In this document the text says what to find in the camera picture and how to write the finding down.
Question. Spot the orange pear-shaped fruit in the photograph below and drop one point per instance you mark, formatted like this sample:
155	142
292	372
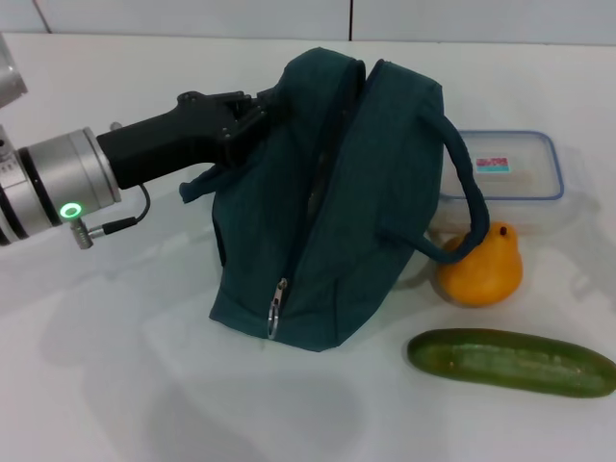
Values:
486	274

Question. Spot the clear plastic blue-rimmed food container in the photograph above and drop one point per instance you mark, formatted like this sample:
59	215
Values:
524	192

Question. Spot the dark teal fabric lunch bag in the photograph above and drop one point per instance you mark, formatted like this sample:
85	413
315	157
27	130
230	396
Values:
385	192

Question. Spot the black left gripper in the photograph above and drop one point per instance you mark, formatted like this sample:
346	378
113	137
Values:
163	139

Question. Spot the green cucumber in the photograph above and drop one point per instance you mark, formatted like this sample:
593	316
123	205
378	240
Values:
505	363

